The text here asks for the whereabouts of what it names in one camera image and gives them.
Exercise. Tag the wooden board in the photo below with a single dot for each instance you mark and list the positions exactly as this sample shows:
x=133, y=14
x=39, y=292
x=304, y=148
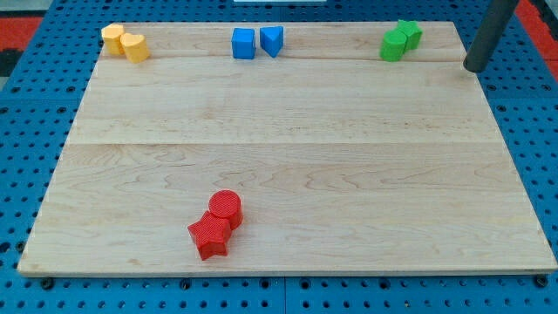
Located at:
x=346, y=165

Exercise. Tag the red cylinder block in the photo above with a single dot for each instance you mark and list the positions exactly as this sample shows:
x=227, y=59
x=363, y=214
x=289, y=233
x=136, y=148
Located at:
x=227, y=204

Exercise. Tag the red star block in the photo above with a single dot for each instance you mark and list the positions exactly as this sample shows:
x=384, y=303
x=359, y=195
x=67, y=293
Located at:
x=210, y=235

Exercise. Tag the blue triangle block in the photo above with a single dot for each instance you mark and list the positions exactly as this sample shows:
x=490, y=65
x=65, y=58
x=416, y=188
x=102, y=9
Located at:
x=271, y=39

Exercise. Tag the blue cube block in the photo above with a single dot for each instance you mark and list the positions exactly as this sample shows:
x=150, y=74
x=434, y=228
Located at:
x=243, y=43

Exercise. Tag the green cylinder block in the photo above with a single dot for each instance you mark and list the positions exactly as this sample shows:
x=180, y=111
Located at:
x=393, y=46

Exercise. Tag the yellow heart block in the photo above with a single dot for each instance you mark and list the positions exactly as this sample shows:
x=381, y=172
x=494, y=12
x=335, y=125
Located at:
x=135, y=47

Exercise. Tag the green star block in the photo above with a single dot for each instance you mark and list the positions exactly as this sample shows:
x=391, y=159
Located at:
x=413, y=33

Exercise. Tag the yellow hexagon block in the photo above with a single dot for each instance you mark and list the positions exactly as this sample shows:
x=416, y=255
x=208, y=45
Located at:
x=111, y=35

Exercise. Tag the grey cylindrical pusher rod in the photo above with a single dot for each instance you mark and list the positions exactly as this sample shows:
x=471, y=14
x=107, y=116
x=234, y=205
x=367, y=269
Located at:
x=489, y=33

